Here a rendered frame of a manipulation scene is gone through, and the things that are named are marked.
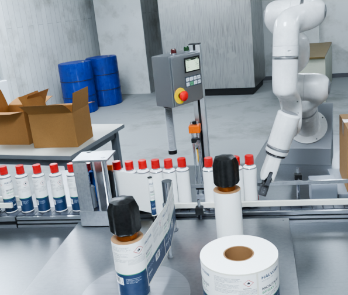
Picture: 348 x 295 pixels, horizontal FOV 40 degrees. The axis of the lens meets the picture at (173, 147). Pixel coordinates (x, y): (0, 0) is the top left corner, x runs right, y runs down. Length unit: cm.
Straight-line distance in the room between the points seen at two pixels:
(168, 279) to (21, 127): 239
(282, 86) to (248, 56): 667
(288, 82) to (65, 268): 97
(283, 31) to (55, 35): 754
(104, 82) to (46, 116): 535
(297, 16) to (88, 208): 102
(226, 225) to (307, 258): 28
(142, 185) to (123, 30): 792
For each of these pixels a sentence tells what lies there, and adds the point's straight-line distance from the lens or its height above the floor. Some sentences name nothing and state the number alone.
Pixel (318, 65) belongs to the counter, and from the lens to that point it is 755.
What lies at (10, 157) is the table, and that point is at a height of 76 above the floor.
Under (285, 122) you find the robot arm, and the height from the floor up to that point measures 122.
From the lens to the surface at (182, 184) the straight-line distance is 186.
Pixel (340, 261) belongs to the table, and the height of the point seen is 83.
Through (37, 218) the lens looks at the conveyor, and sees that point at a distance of 206.
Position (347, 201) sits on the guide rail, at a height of 91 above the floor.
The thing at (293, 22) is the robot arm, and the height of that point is 155.
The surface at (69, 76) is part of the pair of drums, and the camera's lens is 825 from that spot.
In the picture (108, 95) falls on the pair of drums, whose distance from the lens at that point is 874.
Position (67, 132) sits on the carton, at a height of 89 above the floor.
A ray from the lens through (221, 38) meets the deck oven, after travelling 846.
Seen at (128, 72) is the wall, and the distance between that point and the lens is 966.
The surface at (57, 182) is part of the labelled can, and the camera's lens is 200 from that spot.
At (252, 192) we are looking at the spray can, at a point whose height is 94.
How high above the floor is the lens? 166
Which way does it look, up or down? 17 degrees down
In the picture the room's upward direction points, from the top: 6 degrees counter-clockwise
